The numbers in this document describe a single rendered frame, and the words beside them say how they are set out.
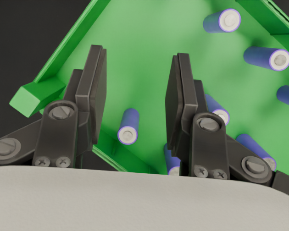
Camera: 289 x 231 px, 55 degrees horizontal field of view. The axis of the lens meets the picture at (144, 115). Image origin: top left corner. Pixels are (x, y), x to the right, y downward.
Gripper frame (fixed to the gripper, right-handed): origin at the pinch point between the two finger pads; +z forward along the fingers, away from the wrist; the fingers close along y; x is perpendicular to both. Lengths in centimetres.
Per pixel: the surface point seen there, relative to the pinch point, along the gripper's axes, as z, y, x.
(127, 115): 10.2, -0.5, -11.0
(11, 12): 54, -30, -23
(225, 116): 7.7, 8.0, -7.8
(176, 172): 5.0, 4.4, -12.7
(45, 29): 52, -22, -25
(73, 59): 15.1, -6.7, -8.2
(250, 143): 8.9, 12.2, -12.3
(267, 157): 5.8, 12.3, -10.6
